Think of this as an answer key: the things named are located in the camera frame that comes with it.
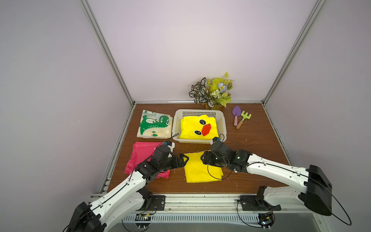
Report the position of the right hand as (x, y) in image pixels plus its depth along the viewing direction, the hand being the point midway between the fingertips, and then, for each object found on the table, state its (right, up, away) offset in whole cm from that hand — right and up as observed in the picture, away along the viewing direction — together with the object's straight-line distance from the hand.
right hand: (202, 157), depth 77 cm
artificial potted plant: (+9, +38, +18) cm, 43 cm away
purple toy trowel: (+31, +26, +37) cm, 55 cm away
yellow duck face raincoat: (-1, +14, +25) cm, 28 cm away
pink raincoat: (-37, -1, +13) cm, 40 cm away
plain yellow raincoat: (-3, -10, +7) cm, 13 cm away
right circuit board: (+31, -29, -7) cm, 43 cm away
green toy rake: (+36, +22, +33) cm, 54 cm away
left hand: (-9, -2, +1) cm, 10 cm away
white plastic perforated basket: (+14, +23, +25) cm, 36 cm away
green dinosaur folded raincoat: (-32, +16, +24) cm, 42 cm away
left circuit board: (-31, -29, -5) cm, 43 cm away
